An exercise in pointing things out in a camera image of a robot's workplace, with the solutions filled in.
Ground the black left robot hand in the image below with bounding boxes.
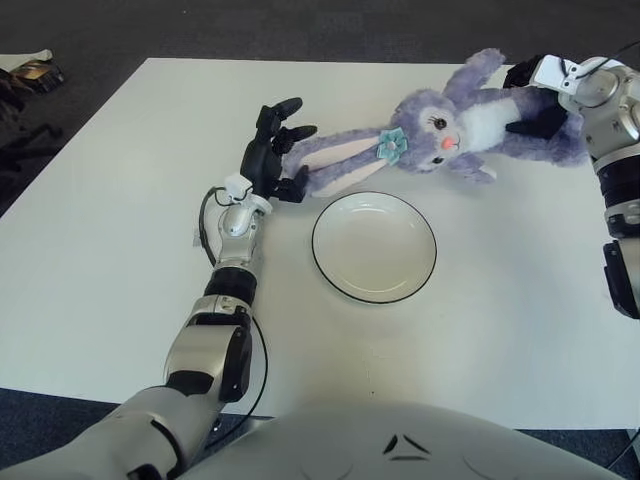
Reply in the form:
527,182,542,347
239,96,319,204

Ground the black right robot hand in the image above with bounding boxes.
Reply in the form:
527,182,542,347
503,54,571,140

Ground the purple plush bunny doll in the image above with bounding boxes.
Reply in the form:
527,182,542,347
282,47,594,199

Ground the white plate with black rim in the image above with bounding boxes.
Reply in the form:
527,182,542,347
311,191,439,304

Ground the dark box on floor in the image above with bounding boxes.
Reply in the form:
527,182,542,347
12,59,65,94

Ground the black chair base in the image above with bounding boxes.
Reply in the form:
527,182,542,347
0,69,64,171

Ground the white cloth on floor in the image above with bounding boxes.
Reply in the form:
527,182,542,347
0,48,54,71

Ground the grey robot torso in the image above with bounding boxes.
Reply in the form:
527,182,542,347
184,399,640,480

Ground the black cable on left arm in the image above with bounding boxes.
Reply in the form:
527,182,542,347
198,185,271,449

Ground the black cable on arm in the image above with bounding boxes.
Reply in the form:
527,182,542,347
198,185,271,449
607,42,640,69

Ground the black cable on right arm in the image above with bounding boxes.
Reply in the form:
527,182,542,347
607,42,640,69

